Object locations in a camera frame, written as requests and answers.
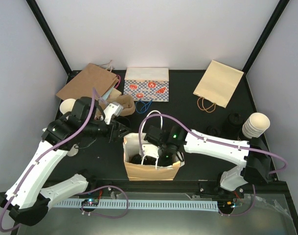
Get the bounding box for black coffee cup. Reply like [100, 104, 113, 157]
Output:
[116, 117, 130, 127]
[130, 155, 144, 165]

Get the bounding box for orange paper bag white handles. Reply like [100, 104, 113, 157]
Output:
[123, 132, 184, 181]

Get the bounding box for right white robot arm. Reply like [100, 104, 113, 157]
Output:
[144, 126, 271, 197]

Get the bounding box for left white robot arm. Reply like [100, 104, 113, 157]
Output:
[0, 97, 130, 226]

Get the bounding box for black coffee cup open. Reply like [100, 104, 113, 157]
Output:
[116, 117, 130, 127]

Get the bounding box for white wrapped straws bundle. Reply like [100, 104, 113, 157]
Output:
[42, 126, 78, 157]

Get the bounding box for pink white paper bag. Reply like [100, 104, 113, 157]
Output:
[102, 75, 122, 100]

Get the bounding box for left stack paper cups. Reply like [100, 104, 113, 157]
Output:
[59, 98, 76, 115]

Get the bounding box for stack paper cups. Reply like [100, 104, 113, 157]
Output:
[59, 98, 76, 115]
[242, 113, 271, 139]

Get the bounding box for black cup lid stack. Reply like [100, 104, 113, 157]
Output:
[206, 125, 222, 137]

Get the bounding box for blue checkered paper bag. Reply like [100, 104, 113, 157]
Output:
[123, 67, 169, 102]

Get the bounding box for brown kraft paper bag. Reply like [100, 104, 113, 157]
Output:
[56, 63, 118, 100]

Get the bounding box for left base circuit board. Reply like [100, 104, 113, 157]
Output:
[81, 199, 99, 206]

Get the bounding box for base circuit board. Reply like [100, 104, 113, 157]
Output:
[217, 201, 243, 209]
[81, 199, 99, 206]

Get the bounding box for black lidded cup right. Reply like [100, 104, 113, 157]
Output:
[222, 113, 244, 134]

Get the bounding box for right stack paper cups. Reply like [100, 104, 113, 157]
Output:
[242, 113, 271, 139]

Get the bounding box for right base circuit board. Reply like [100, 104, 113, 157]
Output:
[217, 201, 243, 209]

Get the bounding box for light blue cable duct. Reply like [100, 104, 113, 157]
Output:
[54, 198, 218, 212]

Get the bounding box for tan paper bag brown handles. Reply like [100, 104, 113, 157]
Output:
[193, 60, 244, 113]

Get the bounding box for right black frame post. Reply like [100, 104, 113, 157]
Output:
[242, 0, 290, 73]

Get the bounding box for black frame post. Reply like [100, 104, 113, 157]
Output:
[26, 0, 72, 75]
[242, 0, 290, 73]

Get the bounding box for left black frame post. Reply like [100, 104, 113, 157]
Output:
[26, 0, 72, 75]

